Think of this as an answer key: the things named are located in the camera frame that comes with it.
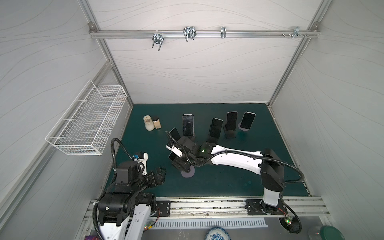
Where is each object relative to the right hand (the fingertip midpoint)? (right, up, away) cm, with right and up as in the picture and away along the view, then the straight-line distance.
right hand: (178, 153), depth 79 cm
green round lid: (+63, -28, -19) cm, 72 cm away
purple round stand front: (+6, -14, +7) cm, 17 cm away
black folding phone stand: (+21, +3, +23) cm, 31 cm away
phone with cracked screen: (+4, +14, +17) cm, 22 cm away
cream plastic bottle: (-23, +15, +22) cm, 35 cm away
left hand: (-7, -4, -12) cm, 14 cm away
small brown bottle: (-17, +16, +22) cm, 32 cm away
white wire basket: (-42, +15, -10) cm, 46 cm away
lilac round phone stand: (+42, +11, +26) cm, 51 cm away
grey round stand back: (+7, +5, +22) cm, 24 cm away
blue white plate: (+19, -34, -12) cm, 41 cm away
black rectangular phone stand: (+33, +7, +25) cm, 43 cm away
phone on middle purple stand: (-2, +11, +3) cm, 11 cm away
